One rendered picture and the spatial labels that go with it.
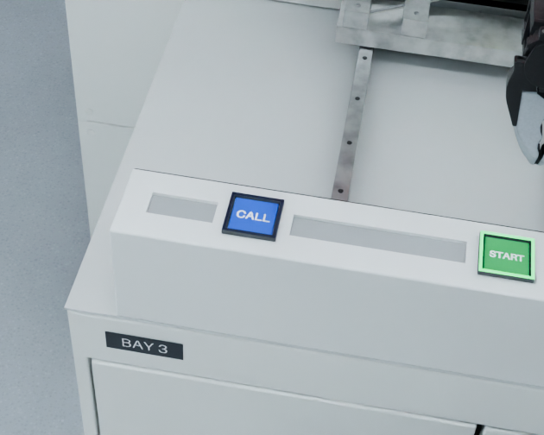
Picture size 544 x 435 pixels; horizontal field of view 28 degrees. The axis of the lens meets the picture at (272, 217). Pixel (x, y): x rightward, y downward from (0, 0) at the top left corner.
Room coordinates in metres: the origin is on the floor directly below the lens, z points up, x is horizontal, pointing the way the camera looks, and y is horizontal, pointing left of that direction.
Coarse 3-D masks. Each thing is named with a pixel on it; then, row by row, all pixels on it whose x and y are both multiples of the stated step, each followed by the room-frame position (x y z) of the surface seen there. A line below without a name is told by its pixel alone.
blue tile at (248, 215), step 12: (240, 204) 0.78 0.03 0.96; (252, 204) 0.78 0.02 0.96; (264, 204) 0.79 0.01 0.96; (276, 204) 0.79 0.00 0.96; (240, 216) 0.77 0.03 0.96; (252, 216) 0.77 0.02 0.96; (264, 216) 0.77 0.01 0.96; (276, 216) 0.77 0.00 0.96; (240, 228) 0.75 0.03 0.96; (252, 228) 0.75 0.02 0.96; (264, 228) 0.75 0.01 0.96
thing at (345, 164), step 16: (368, 48) 1.21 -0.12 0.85; (368, 64) 1.18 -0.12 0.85; (368, 80) 1.14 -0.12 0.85; (352, 96) 1.11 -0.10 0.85; (352, 112) 1.07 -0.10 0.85; (352, 128) 1.04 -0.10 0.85; (352, 144) 1.01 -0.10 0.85; (352, 160) 0.98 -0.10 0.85; (336, 176) 0.95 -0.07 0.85; (336, 192) 0.92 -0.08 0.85
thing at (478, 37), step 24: (384, 0) 1.29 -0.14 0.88; (384, 24) 1.23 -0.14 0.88; (432, 24) 1.24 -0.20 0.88; (456, 24) 1.24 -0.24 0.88; (480, 24) 1.24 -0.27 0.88; (504, 24) 1.25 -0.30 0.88; (384, 48) 1.21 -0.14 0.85; (408, 48) 1.21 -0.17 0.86; (432, 48) 1.20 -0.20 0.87; (456, 48) 1.20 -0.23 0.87; (480, 48) 1.19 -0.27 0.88; (504, 48) 1.19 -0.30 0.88
